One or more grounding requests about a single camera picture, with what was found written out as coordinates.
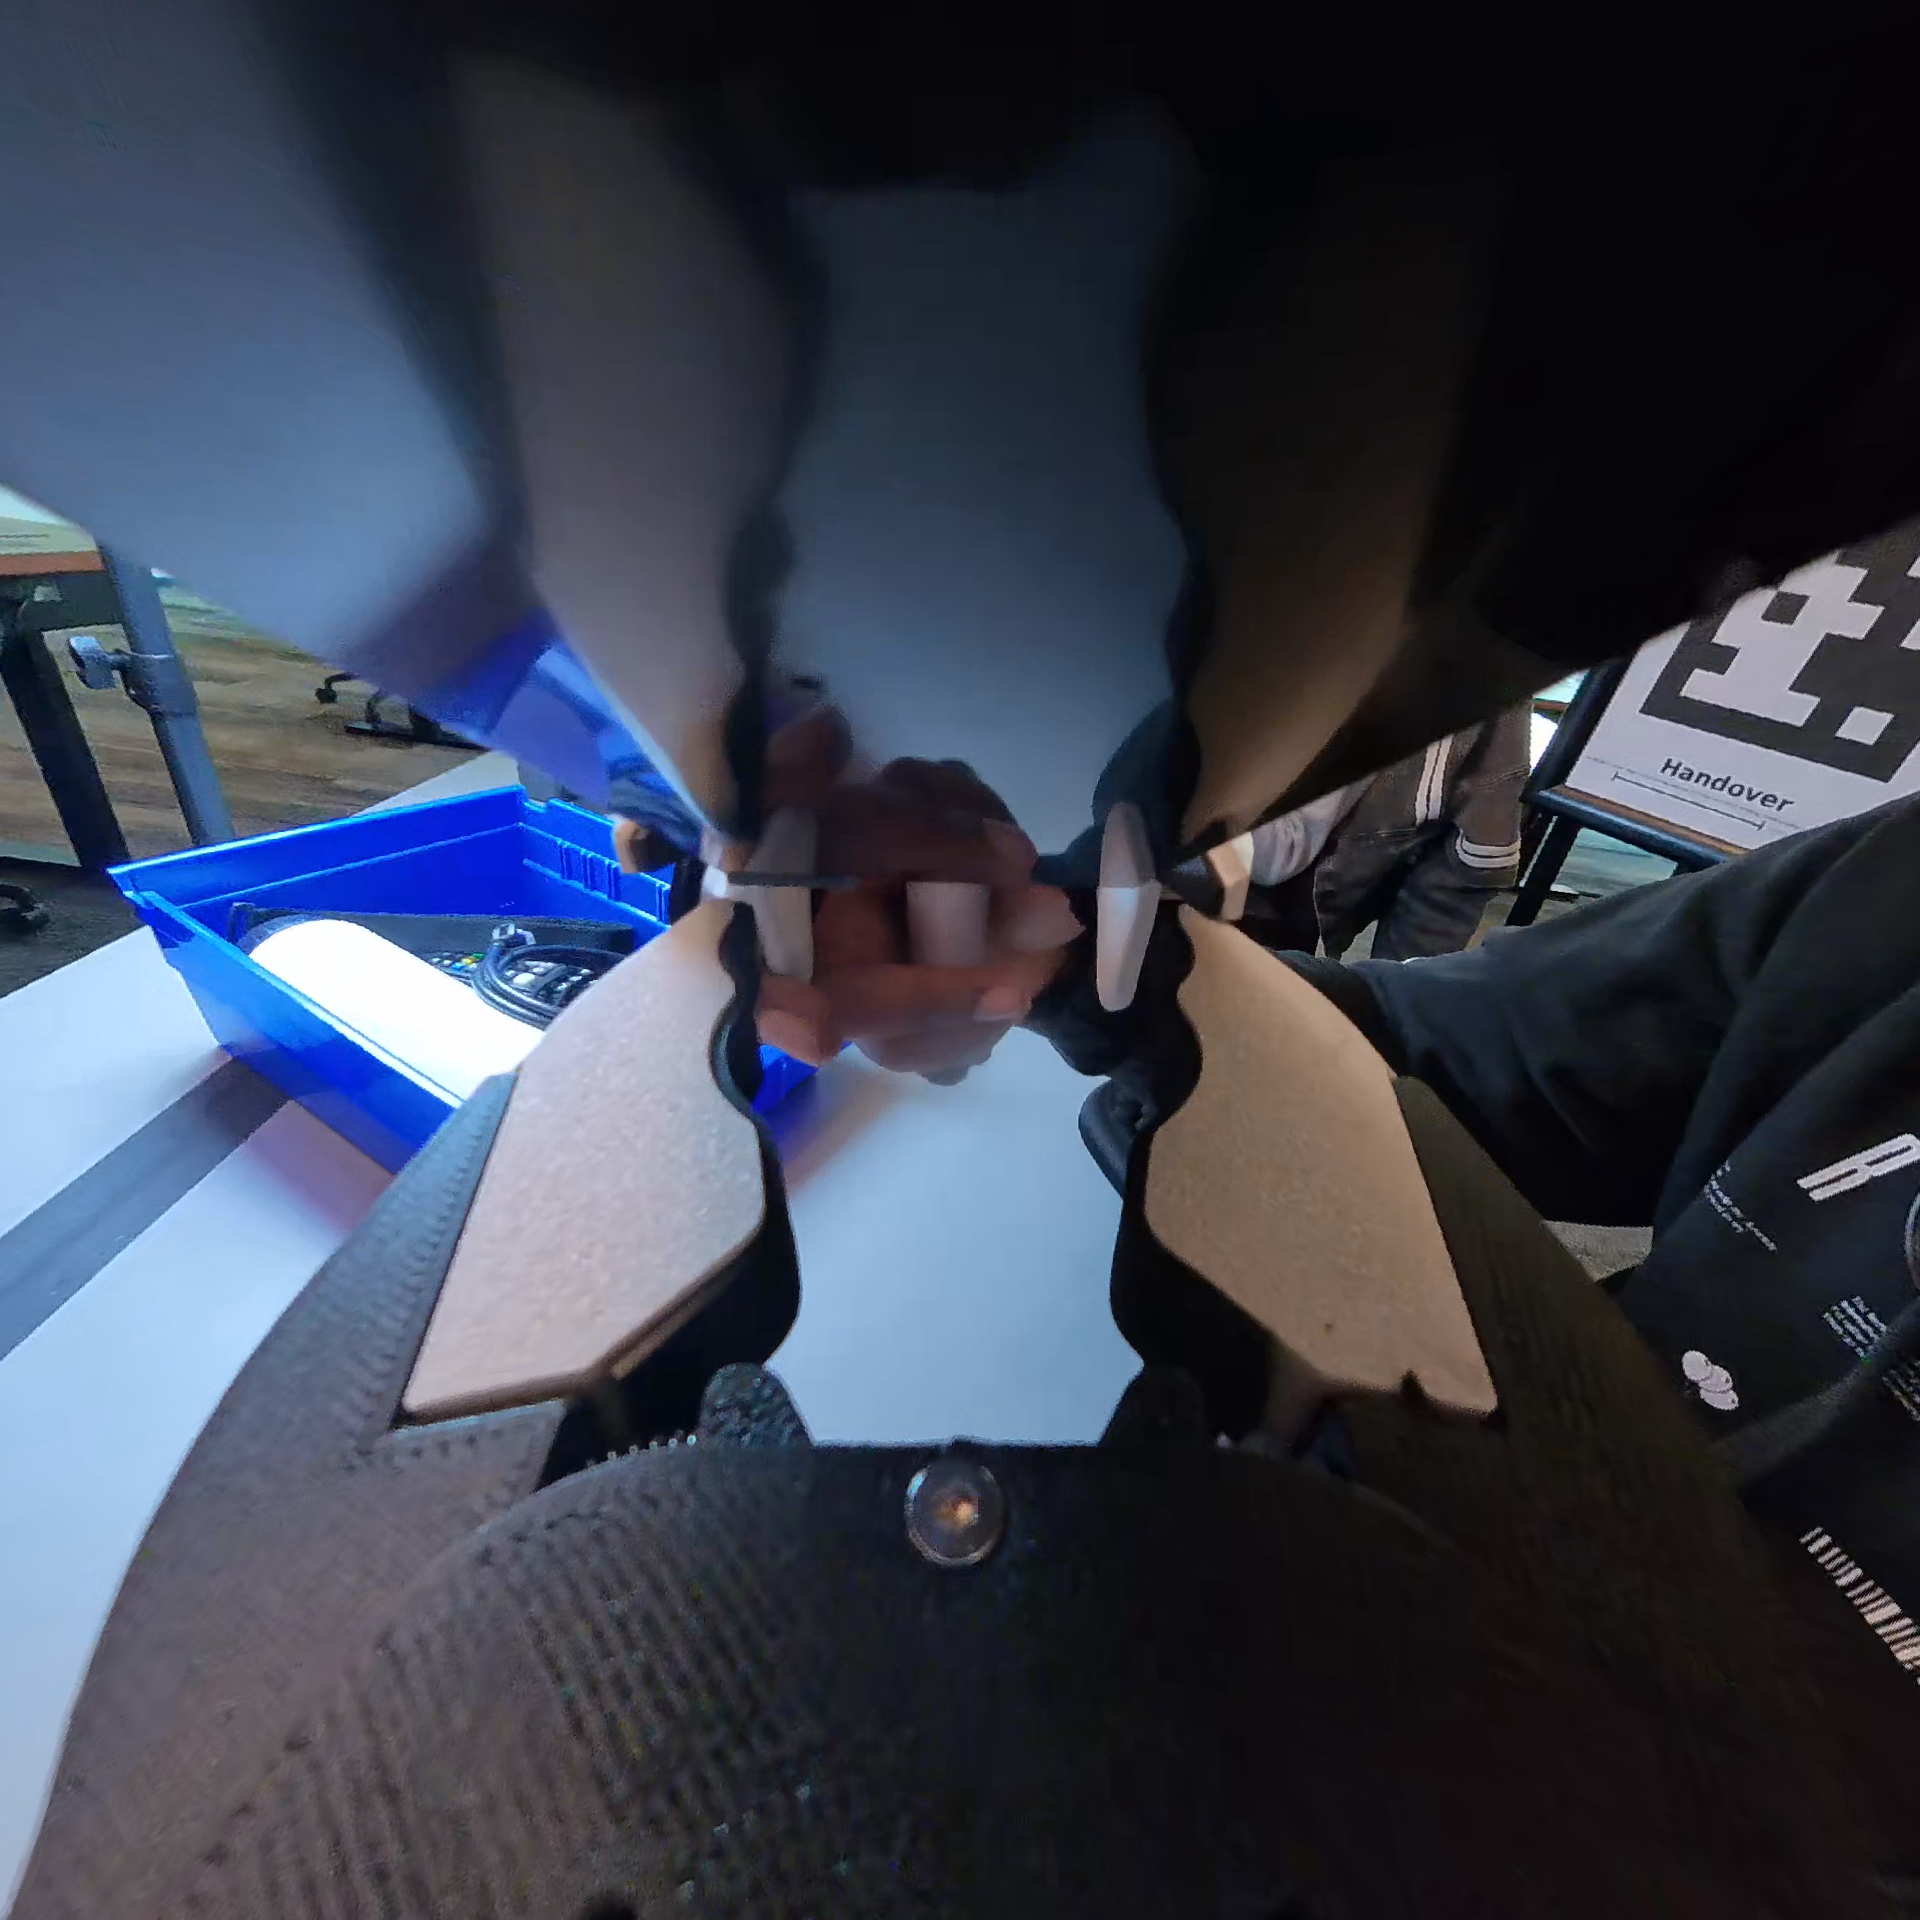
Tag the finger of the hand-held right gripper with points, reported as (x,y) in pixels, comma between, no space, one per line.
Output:
(1320,524)
(630,378)

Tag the wooden office desk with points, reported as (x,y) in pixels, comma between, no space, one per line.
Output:
(44,555)

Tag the white cylindrical bottle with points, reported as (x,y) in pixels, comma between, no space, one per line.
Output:
(389,991)

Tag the black office chair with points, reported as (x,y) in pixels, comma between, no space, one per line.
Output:
(376,706)

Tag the framed marker sign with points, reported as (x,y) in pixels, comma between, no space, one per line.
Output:
(1771,689)

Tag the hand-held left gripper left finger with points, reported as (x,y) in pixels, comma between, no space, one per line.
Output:
(599,1198)

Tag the blue plastic bin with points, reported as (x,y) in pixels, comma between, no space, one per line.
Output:
(376,848)

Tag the person's right forearm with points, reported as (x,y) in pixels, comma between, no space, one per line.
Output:
(1499,1048)

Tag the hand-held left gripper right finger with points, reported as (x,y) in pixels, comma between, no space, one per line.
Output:
(1304,1198)

